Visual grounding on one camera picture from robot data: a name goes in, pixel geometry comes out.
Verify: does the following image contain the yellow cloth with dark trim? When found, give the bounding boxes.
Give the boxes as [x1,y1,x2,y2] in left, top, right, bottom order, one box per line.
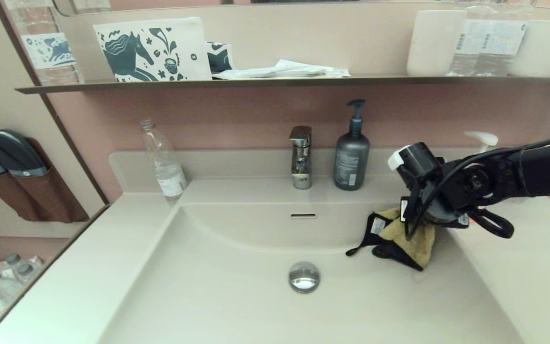
[346,206,438,272]

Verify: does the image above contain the chrome faucet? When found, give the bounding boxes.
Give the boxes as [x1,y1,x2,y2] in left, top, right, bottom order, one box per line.
[288,126,313,190]

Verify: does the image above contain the white sink basin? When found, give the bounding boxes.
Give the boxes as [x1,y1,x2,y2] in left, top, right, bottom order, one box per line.
[98,201,524,344]

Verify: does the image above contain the pink soap pump bottle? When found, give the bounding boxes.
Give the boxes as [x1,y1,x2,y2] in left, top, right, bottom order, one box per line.
[465,131,499,154]

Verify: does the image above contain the dark grey pump bottle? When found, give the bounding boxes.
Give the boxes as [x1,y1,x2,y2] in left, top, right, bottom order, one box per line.
[334,99,370,191]

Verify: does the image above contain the chrome drain stopper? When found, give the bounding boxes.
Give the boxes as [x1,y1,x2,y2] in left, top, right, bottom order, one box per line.
[288,261,321,293]

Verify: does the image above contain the clear water bottle white label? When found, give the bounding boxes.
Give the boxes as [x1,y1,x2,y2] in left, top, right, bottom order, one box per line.
[487,0,537,75]
[446,0,492,77]

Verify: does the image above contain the white plastic amenity packets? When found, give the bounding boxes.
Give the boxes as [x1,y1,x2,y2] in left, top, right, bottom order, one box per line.
[212,59,351,80]

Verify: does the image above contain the small dark patterned pouch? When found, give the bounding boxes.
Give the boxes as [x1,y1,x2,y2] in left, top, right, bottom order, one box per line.
[206,42,233,75]

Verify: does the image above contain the empty clear plastic bottle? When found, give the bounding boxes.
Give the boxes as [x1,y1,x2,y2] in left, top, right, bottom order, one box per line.
[139,118,188,206]

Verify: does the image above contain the white horse print pouch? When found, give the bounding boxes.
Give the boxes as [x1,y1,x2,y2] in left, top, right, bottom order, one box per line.
[93,17,212,83]

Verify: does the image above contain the slippers in brown holder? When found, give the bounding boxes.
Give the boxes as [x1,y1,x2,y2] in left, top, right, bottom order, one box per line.
[0,137,89,224]

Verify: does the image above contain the water bottle horse label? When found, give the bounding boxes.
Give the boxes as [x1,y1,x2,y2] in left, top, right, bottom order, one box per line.
[2,0,85,86]

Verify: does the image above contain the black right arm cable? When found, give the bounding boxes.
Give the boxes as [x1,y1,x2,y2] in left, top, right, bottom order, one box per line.
[406,131,550,240]

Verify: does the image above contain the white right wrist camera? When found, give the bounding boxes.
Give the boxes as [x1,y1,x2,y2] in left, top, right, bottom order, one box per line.
[388,146,410,171]

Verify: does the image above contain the white handleless cup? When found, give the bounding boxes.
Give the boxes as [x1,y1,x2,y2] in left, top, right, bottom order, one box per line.
[406,10,467,77]

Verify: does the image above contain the white mug with handle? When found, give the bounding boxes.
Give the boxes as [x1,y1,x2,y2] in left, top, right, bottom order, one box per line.
[510,19,550,78]

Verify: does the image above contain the metal wall shelf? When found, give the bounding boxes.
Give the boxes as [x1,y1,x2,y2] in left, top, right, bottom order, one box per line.
[15,75,550,95]

